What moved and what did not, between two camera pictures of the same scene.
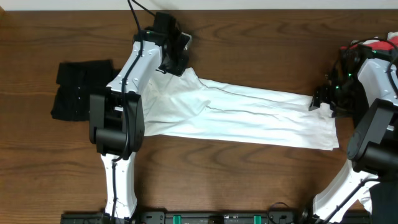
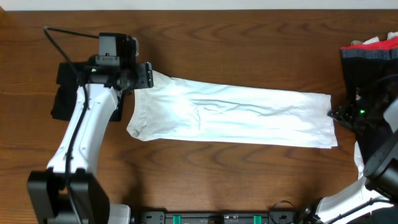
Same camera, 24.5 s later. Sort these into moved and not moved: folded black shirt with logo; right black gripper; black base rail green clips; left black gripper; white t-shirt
Moved: right black gripper; left black gripper
Not moved: black base rail green clips; white t-shirt; folded black shirt with logo
